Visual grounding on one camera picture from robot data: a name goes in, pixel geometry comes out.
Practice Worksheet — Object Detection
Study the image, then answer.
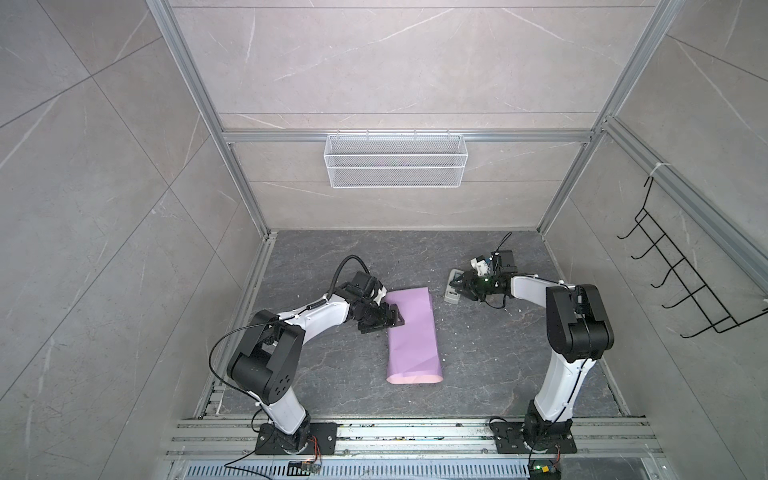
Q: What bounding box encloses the white tape dispenser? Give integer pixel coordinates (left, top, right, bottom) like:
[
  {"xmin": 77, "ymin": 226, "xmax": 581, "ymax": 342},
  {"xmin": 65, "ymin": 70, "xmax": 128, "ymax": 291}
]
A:
[{"xmin": 444, "ymin": 269, "xmax": 463, "ymax": 305}]

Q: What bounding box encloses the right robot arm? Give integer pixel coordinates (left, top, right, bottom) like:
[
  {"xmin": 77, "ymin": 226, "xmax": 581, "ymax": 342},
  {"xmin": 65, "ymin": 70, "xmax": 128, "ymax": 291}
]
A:
[{"xmin": 446, "ymin": 250, "xmax": 614, "ymax": 454}]

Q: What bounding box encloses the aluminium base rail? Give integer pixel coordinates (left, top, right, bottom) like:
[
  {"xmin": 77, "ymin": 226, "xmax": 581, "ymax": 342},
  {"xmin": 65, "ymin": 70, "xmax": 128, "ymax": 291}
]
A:
[{"xmin": 161, "ymin": 416, "xmax": 676, "ymax": 479}]

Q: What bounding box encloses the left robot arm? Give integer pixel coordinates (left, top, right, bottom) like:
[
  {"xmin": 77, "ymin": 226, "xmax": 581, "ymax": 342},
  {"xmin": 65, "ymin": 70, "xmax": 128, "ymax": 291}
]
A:
[{"xmin": 226, "ymin": 270, "xmax": 405, "ymax": 453}]

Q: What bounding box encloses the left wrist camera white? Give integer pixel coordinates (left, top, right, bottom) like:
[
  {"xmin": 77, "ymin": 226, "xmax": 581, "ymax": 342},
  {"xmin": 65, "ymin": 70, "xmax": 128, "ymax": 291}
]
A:
[{"xmin": 373, "ymin": 286, "xmax": 387, "ymax": 305}]

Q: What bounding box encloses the black wire hook rack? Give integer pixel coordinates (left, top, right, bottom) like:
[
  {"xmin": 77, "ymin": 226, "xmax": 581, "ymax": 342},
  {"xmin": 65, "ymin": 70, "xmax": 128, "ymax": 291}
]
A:
[{"xmin": 616, "ymin": 176, "xmax": 767, "ymax": 339}]

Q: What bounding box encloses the pink wrapping paper sheet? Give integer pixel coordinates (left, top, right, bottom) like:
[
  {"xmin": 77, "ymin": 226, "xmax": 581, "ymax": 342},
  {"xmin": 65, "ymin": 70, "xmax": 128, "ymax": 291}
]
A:
[{"xmin": 384, "ymin": 287, "xmax": 443, "ymax": 385}]

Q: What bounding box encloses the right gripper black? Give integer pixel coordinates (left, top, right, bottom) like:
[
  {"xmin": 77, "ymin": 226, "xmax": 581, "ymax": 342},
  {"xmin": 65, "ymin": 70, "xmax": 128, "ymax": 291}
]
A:
[{"xmin": 450, "ymin": 269, "xmax": 501, "ymax": 302}]

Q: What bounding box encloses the white wire mesh basket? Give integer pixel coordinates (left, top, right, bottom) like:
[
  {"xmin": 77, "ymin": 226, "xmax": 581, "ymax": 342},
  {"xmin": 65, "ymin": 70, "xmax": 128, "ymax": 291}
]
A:
[{"xmin": 323, "ymin": 133, "xmax": 469, "ymax": 189}]

